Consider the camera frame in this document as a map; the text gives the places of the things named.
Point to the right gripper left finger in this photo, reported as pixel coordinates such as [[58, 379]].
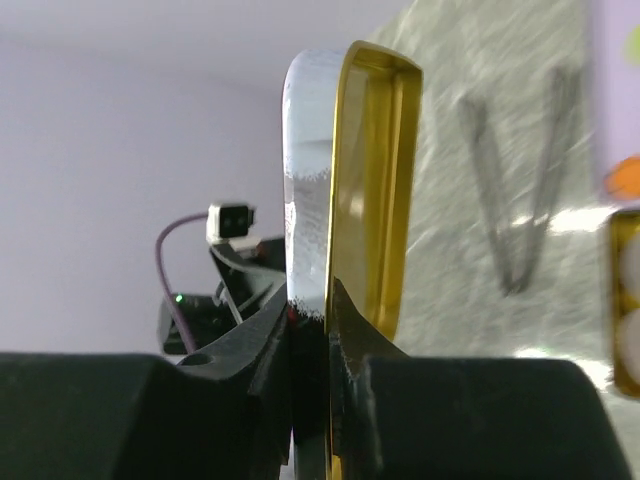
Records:
[[224, 412]]

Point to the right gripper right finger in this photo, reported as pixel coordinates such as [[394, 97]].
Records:
[[394, 416]]

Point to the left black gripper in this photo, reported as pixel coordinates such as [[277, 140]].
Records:
[[250, 275]]

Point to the gold tin lid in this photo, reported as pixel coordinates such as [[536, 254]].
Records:
[[349, 133]]

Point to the gold cookie tin base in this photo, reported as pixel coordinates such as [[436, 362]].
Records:
[[621, 227]]

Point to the lavender plastic tray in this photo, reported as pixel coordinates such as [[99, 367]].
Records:
[[614, 86]]

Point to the metal tongs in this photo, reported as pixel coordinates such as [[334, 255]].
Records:
[[518, 193]]

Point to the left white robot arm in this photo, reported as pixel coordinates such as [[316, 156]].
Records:
[[207, 317]]

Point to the orange chocolate chip cookie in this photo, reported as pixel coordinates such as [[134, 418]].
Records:
[[623, 181]]

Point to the green round cookie left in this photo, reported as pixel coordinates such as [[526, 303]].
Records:
[[632, 46]]

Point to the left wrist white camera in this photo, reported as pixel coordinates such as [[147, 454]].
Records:
[[227, 221]]

